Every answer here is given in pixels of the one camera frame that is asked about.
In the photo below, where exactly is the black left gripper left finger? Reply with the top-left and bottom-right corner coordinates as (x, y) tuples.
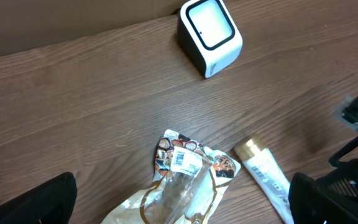
(0, 172), (77, 224)

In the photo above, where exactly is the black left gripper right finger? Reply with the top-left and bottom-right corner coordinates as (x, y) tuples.
(289, 173), (358, 224)

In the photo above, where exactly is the white tube gold cap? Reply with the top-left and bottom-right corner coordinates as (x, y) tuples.
(234, 136), (294, 224)

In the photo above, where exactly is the white brown snack pouch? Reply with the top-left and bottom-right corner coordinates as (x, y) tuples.
(103, 129), (241, 224)

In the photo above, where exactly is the white barcode scanner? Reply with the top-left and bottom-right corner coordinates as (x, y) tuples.
(177, 0), (243, 78)

